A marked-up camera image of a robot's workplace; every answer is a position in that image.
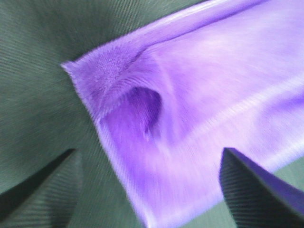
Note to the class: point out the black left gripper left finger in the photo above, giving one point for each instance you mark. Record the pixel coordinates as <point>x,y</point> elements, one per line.
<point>46,199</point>

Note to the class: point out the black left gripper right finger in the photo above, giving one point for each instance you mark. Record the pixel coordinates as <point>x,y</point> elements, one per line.
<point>257,198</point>

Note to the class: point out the purple microfiber towel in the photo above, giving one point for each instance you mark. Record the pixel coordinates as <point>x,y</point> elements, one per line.
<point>167,98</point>

